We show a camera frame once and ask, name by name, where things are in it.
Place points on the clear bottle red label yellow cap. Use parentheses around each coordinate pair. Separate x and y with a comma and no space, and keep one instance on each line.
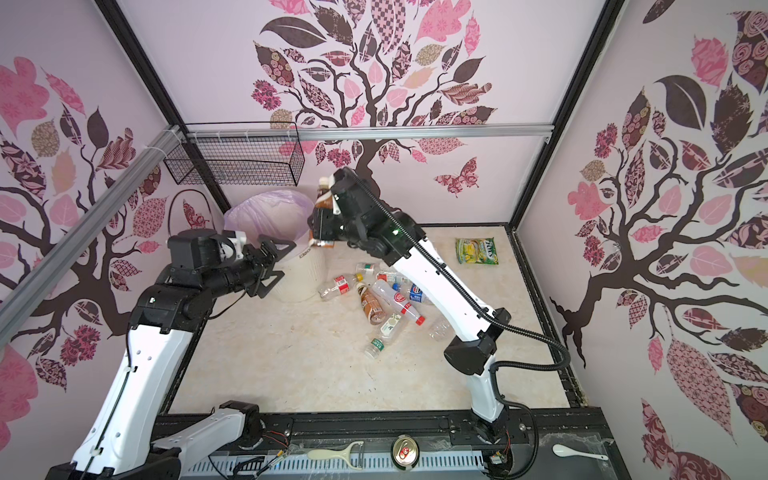
(341,285)

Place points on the cream bin with pink liner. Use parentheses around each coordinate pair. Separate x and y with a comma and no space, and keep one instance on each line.
(282,215)

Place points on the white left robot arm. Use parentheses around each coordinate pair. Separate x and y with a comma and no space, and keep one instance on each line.
(162,326)

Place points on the cream vegetable peeler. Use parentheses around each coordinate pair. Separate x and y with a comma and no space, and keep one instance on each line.
(351,455)

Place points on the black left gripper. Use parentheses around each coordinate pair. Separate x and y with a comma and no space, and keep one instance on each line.
(262,271)

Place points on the clear crushed bottle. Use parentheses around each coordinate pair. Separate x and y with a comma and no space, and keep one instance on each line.
(441,329)

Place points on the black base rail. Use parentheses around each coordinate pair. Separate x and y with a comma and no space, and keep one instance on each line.
(459,427)

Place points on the crushed metal can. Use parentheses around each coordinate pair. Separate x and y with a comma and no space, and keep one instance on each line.
(405,452)

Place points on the clear flat bottle green red label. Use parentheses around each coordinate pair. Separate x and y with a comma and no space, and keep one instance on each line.
(371,271)

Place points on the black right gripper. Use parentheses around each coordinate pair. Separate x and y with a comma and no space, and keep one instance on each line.
(325,224)

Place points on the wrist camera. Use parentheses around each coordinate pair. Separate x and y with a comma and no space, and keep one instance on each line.
(198,249)
(335,205)

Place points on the brown coffee drink bottle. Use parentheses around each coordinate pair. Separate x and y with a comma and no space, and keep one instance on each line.
(372,309)

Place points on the clear bottle white green label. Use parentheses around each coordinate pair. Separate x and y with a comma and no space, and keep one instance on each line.
(390,329)

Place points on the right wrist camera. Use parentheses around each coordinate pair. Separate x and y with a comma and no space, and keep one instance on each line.
(335,205)

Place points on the green yellow snack bag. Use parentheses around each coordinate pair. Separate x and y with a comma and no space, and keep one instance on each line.
(476,251)

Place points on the white plastic spoon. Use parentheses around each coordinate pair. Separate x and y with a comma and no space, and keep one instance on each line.
(564,451)

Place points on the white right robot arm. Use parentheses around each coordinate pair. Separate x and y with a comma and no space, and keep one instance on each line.
(476,325)

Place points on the pepsi bottle blue label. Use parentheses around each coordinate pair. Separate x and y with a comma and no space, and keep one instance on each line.
(410,291)

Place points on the black wire mesh basket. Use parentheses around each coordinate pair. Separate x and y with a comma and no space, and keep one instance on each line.
(263,153)

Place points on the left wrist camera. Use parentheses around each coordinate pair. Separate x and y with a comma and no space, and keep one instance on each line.
(198,249)

